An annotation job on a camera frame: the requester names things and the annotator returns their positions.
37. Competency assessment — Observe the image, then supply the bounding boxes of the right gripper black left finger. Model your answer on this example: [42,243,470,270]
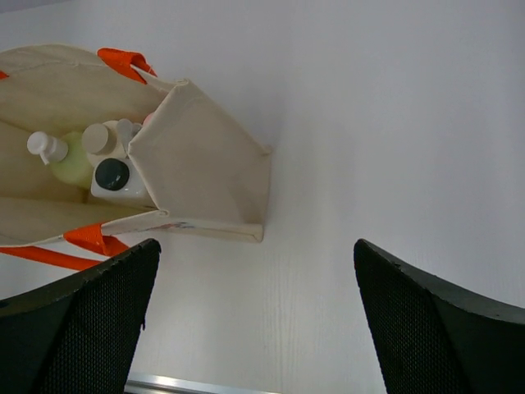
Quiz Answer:
[1,239,161,393]

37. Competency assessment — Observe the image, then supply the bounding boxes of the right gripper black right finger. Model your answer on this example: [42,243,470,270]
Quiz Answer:
[354,239,524,393]

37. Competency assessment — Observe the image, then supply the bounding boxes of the white square bottle black cap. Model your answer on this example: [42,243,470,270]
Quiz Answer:
[90,158,148,201]

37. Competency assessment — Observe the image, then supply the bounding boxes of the beige canvas bag orange handles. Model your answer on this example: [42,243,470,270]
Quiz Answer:
[1,44,271,270]

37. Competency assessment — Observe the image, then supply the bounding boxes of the green pump lotion bottle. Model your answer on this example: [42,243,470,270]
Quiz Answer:
[26,131,94,190]

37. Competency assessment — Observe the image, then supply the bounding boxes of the cream cylindrical bottle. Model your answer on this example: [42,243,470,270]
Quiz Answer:
[81,121,126,166]

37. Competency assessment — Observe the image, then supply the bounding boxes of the orange bottle blue spray top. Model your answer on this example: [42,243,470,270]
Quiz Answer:
[116,118,142,147]

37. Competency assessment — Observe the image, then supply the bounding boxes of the amber bottle pink cap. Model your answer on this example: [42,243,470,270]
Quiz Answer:
[142,112,155,127]

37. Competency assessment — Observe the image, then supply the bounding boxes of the aluminium rail base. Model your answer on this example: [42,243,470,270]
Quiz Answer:
[124,372,251,394]

